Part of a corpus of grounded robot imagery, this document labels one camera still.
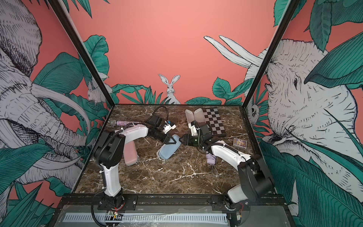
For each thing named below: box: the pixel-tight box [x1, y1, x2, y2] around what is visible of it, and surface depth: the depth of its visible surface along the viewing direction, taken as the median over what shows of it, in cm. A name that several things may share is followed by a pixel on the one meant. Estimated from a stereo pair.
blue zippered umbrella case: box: [156, 134, 182, 160], surface depth 90 cm
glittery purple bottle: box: [107, 119, 142, 127], surface depth 106 cm
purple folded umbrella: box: [206, 153, 217, 166], surface depth 90 cm
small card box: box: [233, 137, 248, 149], surface depth 98 cm
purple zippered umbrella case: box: [185, 107, 207, 127], surface depth 116 cm
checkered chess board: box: [202, 107, 226, 135], surface depth 112 cm
